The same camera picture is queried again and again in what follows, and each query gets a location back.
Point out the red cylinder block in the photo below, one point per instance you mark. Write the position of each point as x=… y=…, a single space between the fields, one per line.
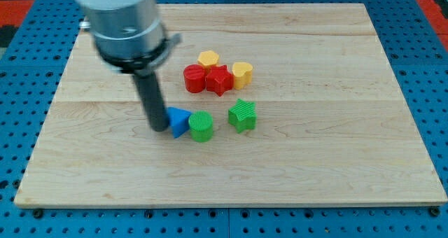
x=194 y=78

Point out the light wooden board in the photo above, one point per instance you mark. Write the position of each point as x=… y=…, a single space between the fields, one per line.
x=333 y=128

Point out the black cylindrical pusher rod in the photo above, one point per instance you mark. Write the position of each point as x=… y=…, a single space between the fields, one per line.
x=152 y=101

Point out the yellow hexagon block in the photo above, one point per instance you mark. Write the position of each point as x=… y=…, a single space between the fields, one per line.
x=208 y=58

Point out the green star block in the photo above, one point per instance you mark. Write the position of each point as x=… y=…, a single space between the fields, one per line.
x=243 y=115

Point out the yellow heart block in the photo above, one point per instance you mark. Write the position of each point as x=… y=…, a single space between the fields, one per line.
x=242 y=74

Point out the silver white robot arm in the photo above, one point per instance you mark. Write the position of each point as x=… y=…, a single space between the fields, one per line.
x=130 y=35

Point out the blue triangle block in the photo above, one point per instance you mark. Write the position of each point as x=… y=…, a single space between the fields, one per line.
x=178 y=121

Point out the green cylinder block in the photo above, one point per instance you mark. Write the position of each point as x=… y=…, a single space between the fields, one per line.
x=201 y=126

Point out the red star block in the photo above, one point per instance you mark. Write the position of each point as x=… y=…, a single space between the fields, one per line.
x=219 y=80

